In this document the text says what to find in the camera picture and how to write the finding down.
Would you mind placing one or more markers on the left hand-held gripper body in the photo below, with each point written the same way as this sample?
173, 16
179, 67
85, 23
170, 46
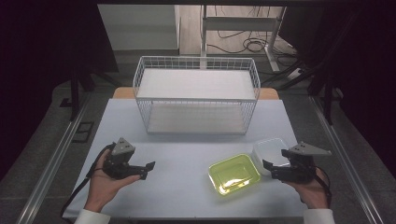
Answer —
120, 155

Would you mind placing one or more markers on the white metal desk frame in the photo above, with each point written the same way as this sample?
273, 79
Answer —
243, 24

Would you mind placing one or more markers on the person's right hand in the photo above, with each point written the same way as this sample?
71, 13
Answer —
311, 193

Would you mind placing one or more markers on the black floor bracket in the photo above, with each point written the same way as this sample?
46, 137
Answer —
83, 132

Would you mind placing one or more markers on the white table mat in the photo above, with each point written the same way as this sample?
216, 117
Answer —
180, 186

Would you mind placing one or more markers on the white square plastic container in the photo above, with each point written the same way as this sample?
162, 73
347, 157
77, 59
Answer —
269, 152

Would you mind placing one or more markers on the metal floor rail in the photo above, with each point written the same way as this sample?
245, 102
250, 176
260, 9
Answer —
348, 165
49, 171

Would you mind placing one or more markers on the wooden table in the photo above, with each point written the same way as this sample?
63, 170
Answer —
123, 93

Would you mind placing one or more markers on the white cabinet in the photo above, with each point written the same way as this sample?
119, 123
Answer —
140, 28

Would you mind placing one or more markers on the yellow-green plastic container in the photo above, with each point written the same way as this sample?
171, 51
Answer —
233, 174

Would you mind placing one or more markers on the black stand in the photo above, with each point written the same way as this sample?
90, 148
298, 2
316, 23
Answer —
74, 93
327, 93

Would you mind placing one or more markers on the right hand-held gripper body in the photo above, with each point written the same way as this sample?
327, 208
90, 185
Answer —
300, 165

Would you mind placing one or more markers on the white power strip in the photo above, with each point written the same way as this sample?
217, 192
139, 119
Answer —
294, 74

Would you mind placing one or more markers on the person's left hand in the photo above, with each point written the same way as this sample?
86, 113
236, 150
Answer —
102, 186

